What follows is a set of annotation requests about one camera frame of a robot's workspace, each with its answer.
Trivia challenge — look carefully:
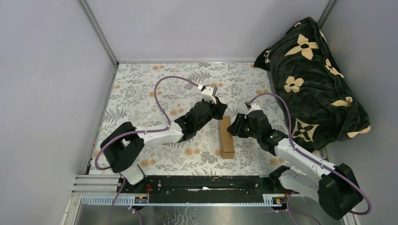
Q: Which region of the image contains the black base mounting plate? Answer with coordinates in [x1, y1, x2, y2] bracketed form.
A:
[116, 175, 292, 205]

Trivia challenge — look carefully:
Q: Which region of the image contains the brown cardboard box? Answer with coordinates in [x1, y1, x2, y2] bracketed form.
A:
[219, 116, 235, 159]

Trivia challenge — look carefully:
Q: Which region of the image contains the aluminium frame rail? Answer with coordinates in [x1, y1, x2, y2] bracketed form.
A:
[72, 174, 351, 197]

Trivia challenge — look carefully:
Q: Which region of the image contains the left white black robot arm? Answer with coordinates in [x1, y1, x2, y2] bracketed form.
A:
[100, 99, 228, 193]

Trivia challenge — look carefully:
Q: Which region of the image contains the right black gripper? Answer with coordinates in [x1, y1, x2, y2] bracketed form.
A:
[227, 114, 260, 140]

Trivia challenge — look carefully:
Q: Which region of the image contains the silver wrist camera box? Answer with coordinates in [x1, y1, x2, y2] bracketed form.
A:
[245, 102, 261, 115]

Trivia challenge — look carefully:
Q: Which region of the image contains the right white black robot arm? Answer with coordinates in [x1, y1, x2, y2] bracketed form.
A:
[227, 110, 364, 220]

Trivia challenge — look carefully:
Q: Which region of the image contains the black floral blanket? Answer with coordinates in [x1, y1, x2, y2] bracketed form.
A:
[254, 17, 371, 152]

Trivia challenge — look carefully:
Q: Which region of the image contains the floral patterned table mat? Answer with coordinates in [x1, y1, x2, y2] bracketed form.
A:
[88, 63, 290, 175]

